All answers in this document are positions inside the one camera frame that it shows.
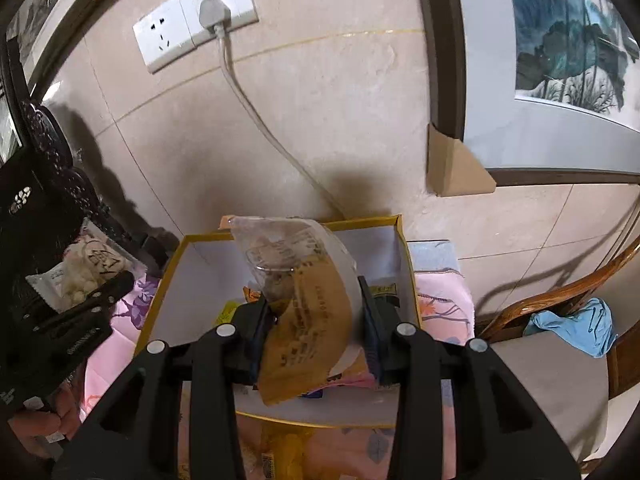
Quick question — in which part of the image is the white round snack packet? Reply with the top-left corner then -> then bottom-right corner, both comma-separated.
26,218 -> 146,313

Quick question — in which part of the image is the yellow long snack packet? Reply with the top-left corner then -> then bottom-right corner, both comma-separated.
260,424 -> 311,480

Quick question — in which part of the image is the brown clear snack bag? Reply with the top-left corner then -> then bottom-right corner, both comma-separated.
227,216 -> 364,405

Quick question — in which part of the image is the person's left hand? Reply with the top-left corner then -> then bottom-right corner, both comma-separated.
9,382 -> 80,460

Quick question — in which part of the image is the wooden armchair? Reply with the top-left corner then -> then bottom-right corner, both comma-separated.
476,240 -> 639,465

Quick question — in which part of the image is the pink floral tablecloth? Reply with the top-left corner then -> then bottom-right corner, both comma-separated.
81,240 -> 474,479

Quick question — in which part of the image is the blue cloth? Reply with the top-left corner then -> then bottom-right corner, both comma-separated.
523,298 -> 618,359

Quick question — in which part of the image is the dark carved wooden furniture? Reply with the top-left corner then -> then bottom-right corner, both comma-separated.
1,39 -> 179,328

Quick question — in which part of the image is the yellow cardboard box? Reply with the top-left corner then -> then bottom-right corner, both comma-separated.
133,213 -> 422,430

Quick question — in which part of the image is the landscape ink framed painting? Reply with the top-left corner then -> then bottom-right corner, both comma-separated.
4,0 -> 102,89

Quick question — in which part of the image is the white wall socket left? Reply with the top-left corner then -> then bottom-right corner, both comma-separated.
132,0 -> 195,74

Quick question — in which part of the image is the white wall socket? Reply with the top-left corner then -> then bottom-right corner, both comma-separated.
132,0 -> 195,74
180,0 -> 258,47

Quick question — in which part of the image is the lotus painting with frame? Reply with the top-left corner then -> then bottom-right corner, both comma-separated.
420,0 -> 639,197

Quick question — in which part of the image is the grey plug with cable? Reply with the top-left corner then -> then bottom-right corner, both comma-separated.
198,0 -> 352,220

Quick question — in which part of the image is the white wall socket right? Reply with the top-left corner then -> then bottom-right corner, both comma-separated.
180,0 -> 258,47

